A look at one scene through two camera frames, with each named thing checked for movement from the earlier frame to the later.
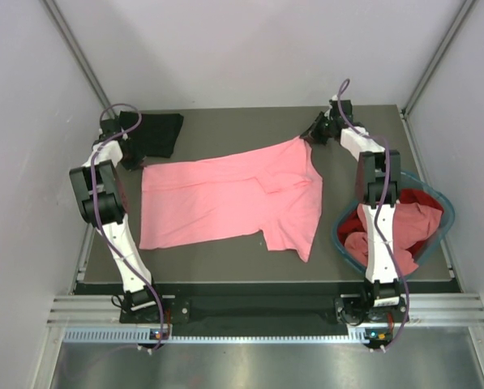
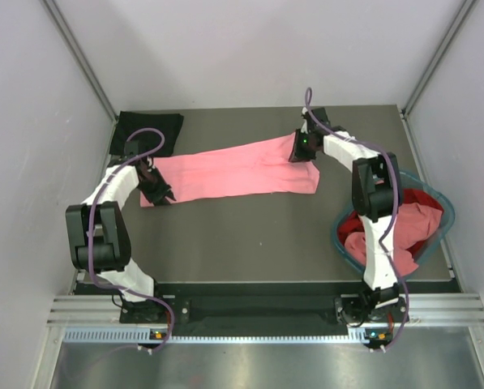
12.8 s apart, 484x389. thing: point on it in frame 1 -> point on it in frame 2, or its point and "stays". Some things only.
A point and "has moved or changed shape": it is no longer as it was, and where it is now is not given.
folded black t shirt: (156, 134) stays
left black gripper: (136, 160) -> (164, 190)
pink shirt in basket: (413, 224) stays
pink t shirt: (276, 190) has moved or changed shape
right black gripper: (312, 134) -> (297, 155)
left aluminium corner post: (86, 61) stays
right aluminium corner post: (463, 15) stays
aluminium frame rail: (425, 309) stays
